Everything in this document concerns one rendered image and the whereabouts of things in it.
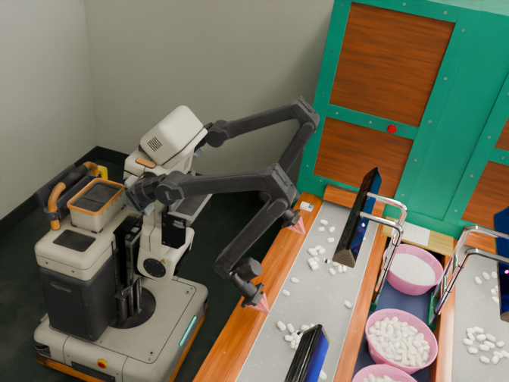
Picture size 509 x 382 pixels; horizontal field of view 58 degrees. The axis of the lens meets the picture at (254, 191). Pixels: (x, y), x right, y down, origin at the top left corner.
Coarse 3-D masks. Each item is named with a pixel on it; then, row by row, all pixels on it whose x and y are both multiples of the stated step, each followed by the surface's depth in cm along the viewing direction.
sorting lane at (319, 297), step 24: (336, 216) 235; (312, 240) 217; (336, 240) 219; (360, 264) 208; (288, 288) 190; (312, 288) 192; (336, 288) 194; (288, 312) 180; (312, 312) 181; (336, 312) 183; (264, 336) 170; (336, 336) 173; (264, 360) 161; (288, 360) 162; (336, 360) 165
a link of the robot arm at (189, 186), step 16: (192, 176) 151; (208, 176) 147; (224, 176) 144; (240, 176) 141; (256, 176) 138; (272, 176) 135; (160, 192) 150; (176, 192) 148; (192, 192) 148; (208, 192) 147; (224, 192) 145; (272, 192) 138; (288, 192) 140; (288, 208) 139
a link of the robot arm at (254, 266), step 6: (246, 258) 162; (252, 258) 161; (240, 264) 161; (246, 264) 159; (252, 264) 160; (258, 264) 162; (216, 270) 162; (222, 270) 161; (234, 270) 161; (240, 270) 161; (246, 270) 160; (252, 270) 158; (258, 270) 161; (222, 276) 162; (228, 276) 161; (246, 276) 160; (252, 276) 160
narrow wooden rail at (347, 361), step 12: (384, 240) 220; (372, 252) 211; (372, 264) 205; (372, 276) 199; (360, 288) 193; (372, 288) 193; (360, 300) 186; (360, 312) 181; (360, 324) 176; (348, 336) 171; (360, 336) 172; (348, 348) 166; (348, 360) 162; (336, 372) 158; (348, 372) 158
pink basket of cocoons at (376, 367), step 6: (372, 366) 161; (378, 366) 161; (384, 366) 162; (390, 366) 162; (360, 372) 158; (366, 372) 161; (372, 372) 162; (378, 372) 162; (384, 372) 162; (390, 372) 162; (396, 372) 161; (402, 372) 160; (354, 378) 156; (360, 378) 159; (396, 378) 162; (402, 378) 161; (408, 378) 159
